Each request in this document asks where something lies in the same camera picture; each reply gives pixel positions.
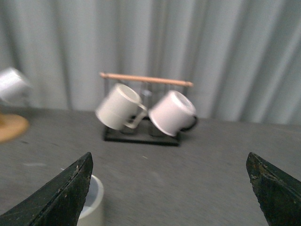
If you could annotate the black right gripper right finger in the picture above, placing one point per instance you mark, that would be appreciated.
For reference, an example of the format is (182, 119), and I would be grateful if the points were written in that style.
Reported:
(278, 193)

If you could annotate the cream ribbed mug on rack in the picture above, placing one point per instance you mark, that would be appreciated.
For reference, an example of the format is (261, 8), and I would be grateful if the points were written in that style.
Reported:
(122, 107)

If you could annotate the wooden mug tree stand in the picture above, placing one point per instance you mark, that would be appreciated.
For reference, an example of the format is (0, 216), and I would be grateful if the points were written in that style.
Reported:
(12, 126)

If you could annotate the cream ribbed cup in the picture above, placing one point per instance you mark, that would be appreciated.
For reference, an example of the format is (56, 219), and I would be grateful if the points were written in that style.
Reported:
(93, 213)

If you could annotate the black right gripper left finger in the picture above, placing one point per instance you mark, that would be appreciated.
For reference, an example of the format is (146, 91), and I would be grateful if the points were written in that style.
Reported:
(59, 202)

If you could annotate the black wire mug rack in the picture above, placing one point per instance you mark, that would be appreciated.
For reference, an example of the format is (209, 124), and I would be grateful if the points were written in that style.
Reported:
(146, 132)

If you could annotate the white mug on tree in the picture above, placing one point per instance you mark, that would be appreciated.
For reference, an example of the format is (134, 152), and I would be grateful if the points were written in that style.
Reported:
(13, 85)

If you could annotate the white mug with black handle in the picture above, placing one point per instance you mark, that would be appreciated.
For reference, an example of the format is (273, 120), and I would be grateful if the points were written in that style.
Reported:
(173, 113)

